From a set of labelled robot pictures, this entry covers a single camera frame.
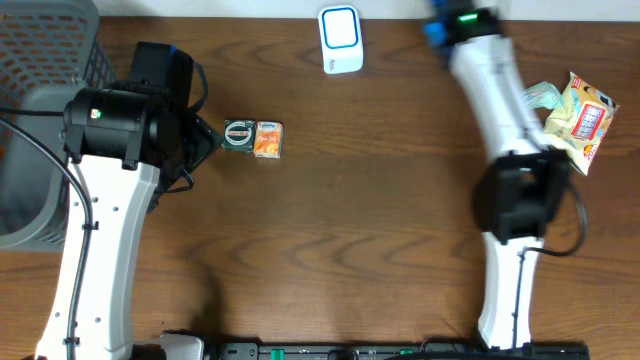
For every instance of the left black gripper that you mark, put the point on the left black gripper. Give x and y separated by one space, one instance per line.
201 136

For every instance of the dark green round-label box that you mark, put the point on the dark green round-label box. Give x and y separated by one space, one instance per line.
239 135

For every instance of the orange tissue pack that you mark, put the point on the orange tissue pack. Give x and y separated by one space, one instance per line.
268 141

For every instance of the green snack packet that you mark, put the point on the green snack packet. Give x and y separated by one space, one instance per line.
543 95

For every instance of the cream snack bag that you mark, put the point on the cream snack bag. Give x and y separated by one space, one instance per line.
580 123

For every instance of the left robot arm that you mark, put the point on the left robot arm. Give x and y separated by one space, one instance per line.
128 144

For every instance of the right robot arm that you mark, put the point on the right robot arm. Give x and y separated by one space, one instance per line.
520 192

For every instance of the white barcode scanner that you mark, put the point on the white barcode scanner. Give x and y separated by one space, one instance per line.
341 39

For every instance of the grey plastic mesh basket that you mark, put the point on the grey plastic mesh basket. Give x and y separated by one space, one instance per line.
49 51

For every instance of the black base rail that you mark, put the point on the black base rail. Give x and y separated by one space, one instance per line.
427 350

